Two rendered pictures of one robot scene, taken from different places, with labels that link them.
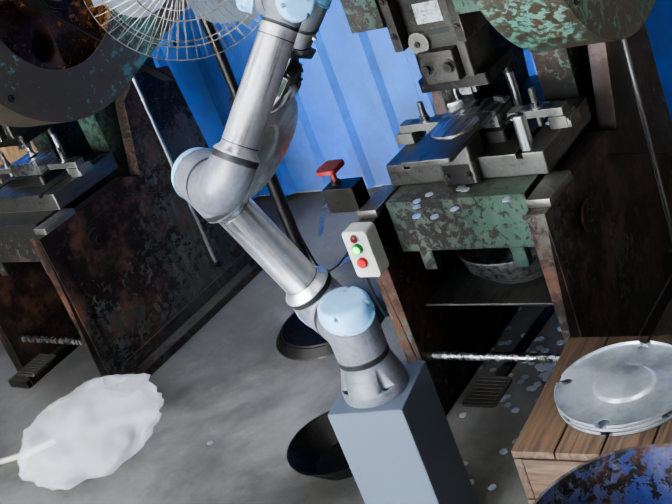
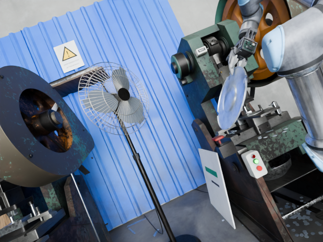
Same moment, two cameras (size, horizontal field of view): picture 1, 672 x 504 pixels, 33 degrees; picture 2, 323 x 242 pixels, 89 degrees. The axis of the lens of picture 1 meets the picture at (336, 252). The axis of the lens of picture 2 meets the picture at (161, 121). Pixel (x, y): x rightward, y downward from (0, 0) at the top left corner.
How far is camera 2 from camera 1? 2.52 m
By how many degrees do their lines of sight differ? 52
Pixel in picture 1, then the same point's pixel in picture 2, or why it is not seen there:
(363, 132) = (137, 196)
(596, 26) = not seen: hidden behind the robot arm
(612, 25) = not seen: hidden behind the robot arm
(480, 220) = (286, 137)
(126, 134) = (69, 199)
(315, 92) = (120, 187)
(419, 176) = (244, 137)
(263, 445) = not seen: outside the picture
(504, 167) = (276, 121)
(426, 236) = (265, 154)
